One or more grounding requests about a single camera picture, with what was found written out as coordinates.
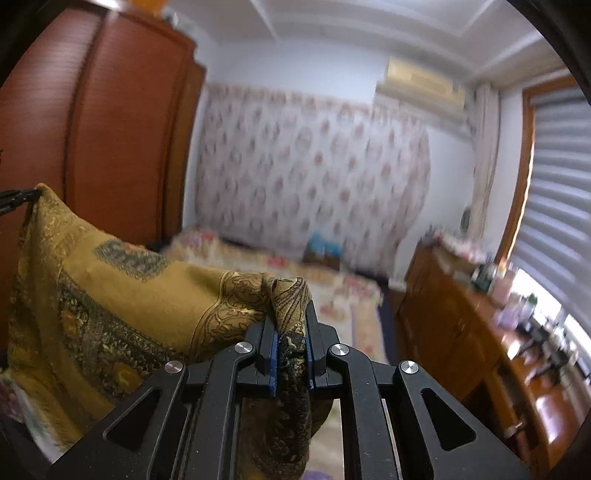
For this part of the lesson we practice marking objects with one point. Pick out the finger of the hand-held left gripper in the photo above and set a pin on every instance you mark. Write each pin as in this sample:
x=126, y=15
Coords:
x=21, y=197

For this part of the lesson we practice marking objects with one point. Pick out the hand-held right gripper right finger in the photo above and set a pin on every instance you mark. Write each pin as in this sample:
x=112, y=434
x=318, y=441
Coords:
x=310, y=364

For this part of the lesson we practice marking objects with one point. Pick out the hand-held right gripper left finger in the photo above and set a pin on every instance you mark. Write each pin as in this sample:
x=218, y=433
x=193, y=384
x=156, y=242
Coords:
x=274, y=364

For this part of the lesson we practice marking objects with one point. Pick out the mustard patterned shirt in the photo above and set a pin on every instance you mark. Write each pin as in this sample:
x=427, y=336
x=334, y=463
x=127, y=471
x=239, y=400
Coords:
x=138, y=300

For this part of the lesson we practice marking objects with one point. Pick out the floral bedsheet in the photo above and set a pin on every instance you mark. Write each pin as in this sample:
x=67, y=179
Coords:
x=351, y=304

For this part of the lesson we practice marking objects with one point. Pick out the blue cloth bundle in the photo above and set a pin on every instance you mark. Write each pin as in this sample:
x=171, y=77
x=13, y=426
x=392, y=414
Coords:
x=323, y=244

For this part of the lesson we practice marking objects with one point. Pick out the brown slatted wooden wardrobe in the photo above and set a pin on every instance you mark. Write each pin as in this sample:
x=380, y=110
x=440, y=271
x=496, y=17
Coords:
x=115, y=115

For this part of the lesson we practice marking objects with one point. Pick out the brown wooden cabinet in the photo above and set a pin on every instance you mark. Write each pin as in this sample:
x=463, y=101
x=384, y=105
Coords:
x=443, y=332

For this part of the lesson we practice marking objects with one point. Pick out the purple figurine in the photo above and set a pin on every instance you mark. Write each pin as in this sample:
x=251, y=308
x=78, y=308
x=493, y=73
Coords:
x=511, y=314

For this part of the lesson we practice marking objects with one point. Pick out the pink bottle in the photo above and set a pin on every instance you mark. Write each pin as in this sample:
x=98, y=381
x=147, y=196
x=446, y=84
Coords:
x=505, y=286

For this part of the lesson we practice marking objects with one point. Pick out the small green fan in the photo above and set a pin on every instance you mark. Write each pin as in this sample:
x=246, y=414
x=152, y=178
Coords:
x=466, y=219

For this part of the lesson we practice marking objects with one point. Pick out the beige tied window curtain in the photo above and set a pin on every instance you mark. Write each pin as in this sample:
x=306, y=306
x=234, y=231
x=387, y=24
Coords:
x=485, y=152

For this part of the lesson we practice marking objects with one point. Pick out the grey striped window blind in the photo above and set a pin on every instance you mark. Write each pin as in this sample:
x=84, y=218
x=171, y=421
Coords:
x=563, y=184

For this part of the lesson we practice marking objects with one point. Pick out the beige wall air conditioner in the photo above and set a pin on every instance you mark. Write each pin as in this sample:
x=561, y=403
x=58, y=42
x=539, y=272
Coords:
x=415, y=85

